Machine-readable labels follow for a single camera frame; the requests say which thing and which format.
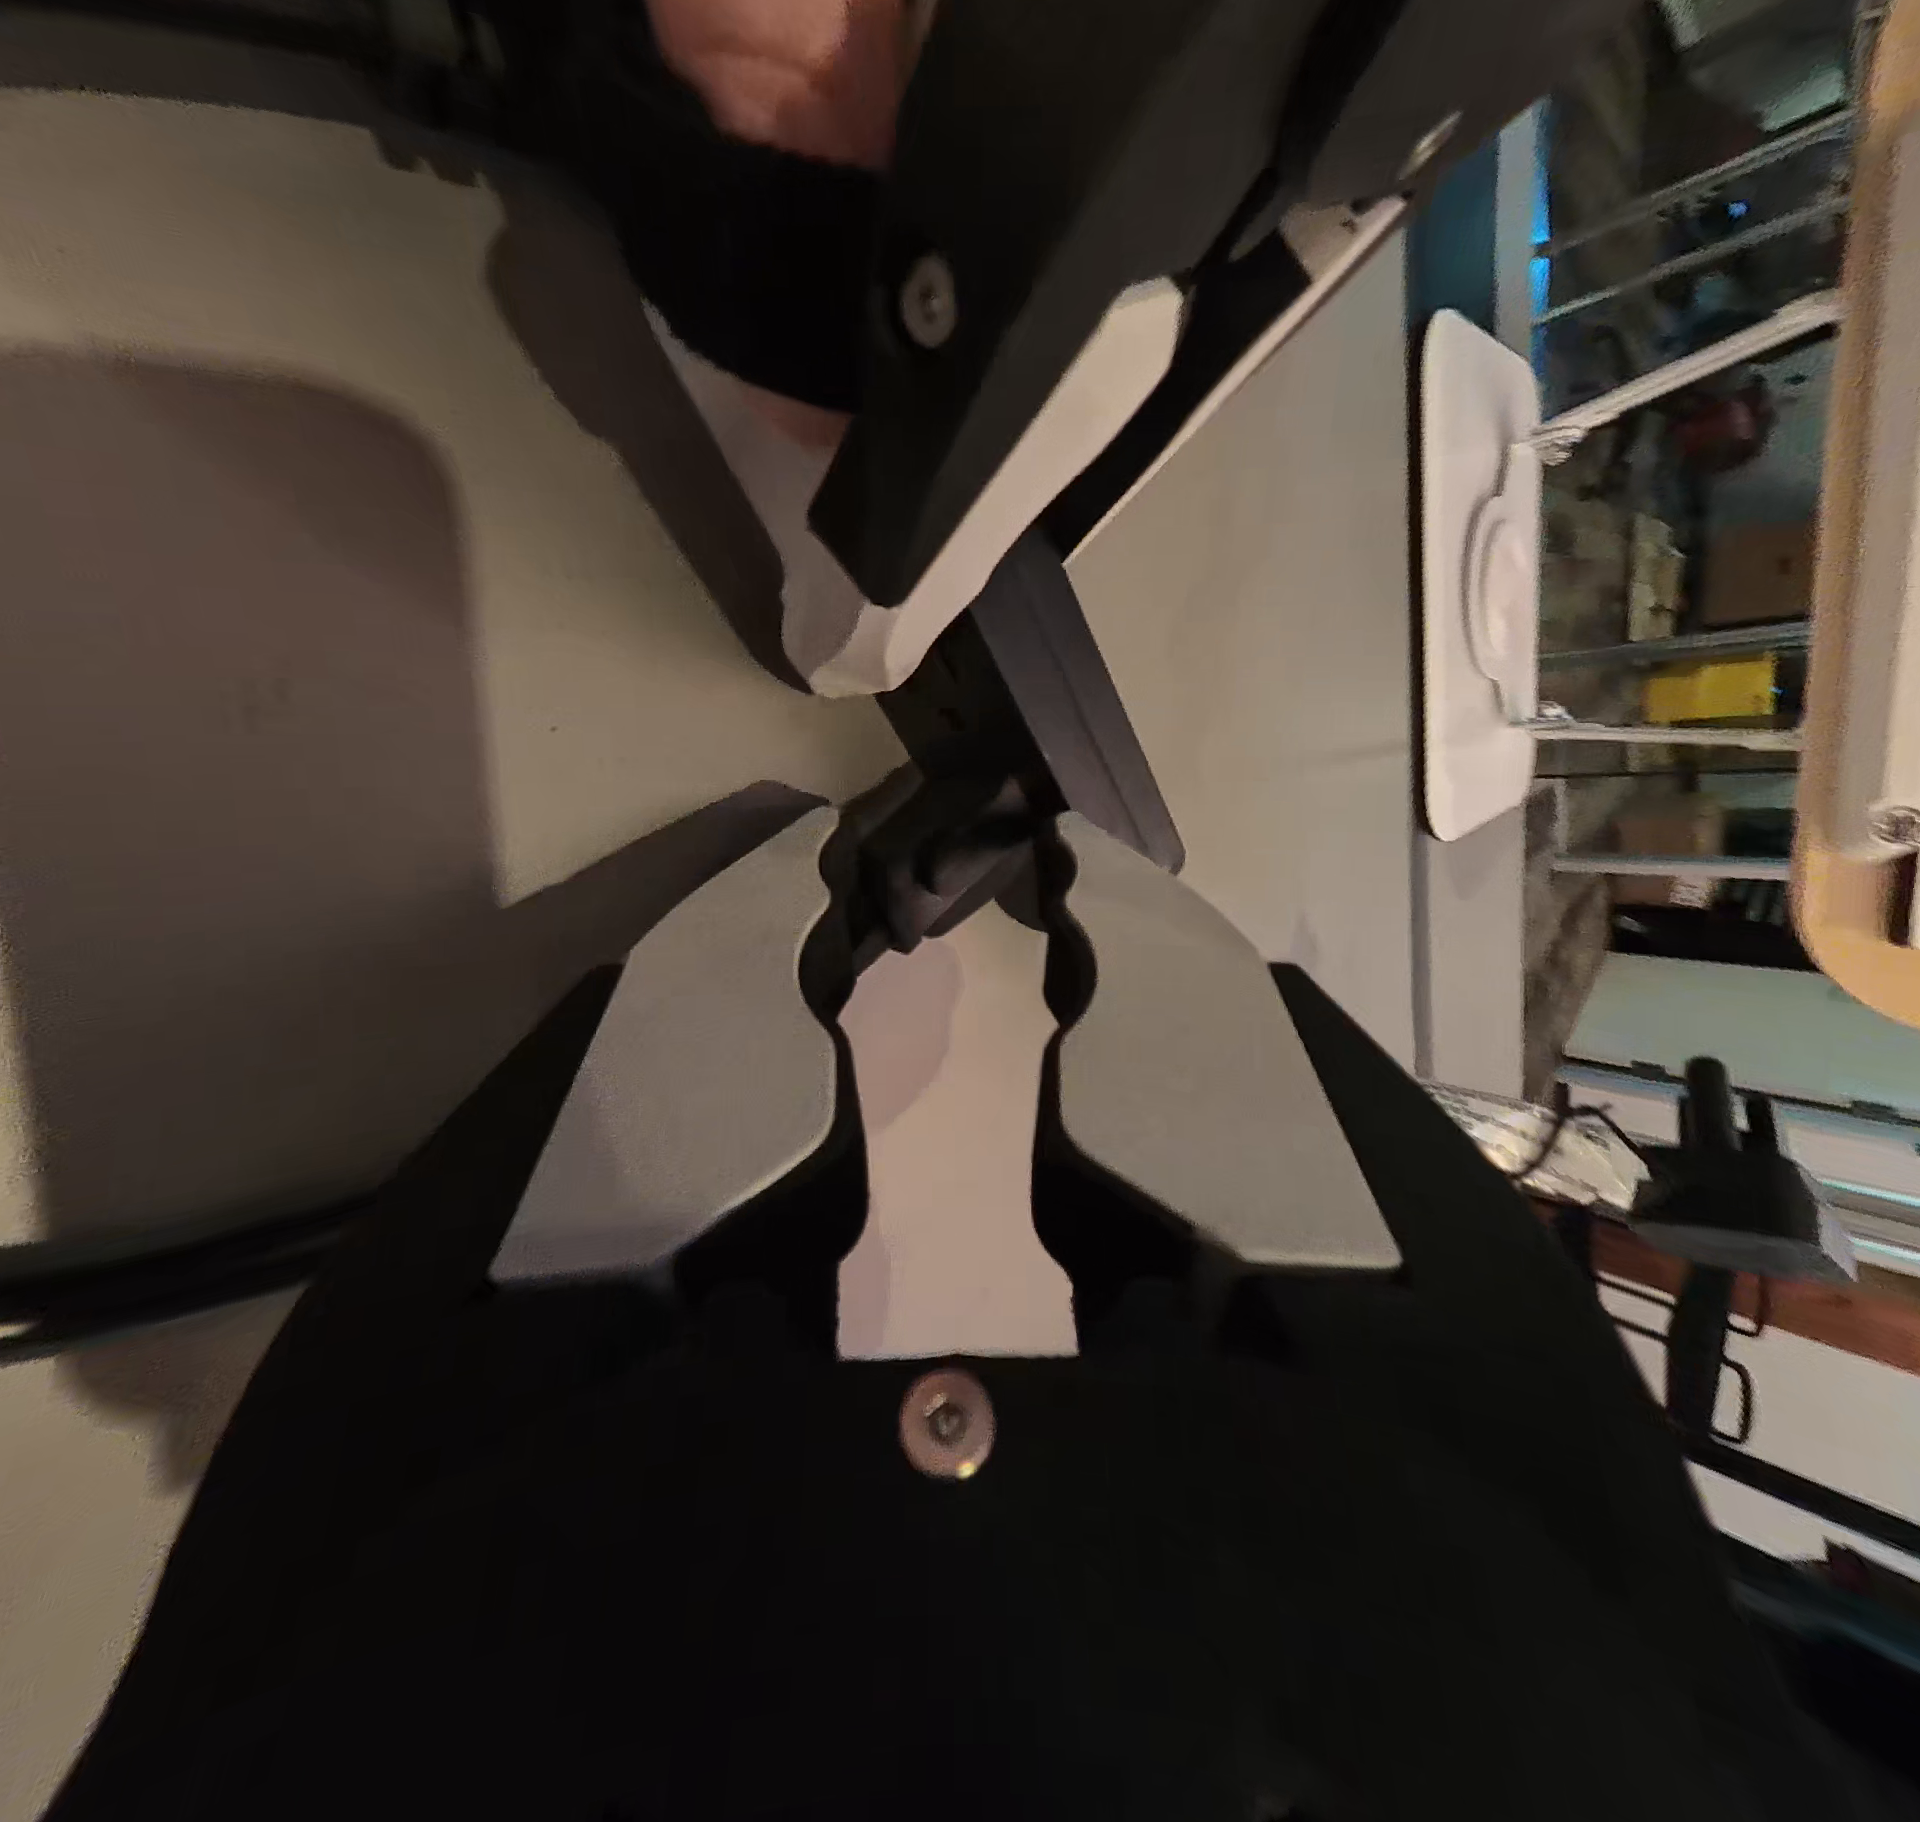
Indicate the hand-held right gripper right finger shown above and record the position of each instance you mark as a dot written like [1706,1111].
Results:
[1214,1102]

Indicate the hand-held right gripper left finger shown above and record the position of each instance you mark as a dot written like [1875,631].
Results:
[690,1087]

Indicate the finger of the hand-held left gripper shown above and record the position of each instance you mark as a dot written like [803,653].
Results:
[1343,242]
[1035,473]

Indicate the black power strip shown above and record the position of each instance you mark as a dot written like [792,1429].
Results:
[1079,711]

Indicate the person's left hand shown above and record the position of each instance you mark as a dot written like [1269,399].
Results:
[781,6]

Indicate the white document stand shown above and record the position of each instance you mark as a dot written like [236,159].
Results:
[1463,577]

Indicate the yellow storage box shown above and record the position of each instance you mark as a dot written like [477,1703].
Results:
[1711,688]

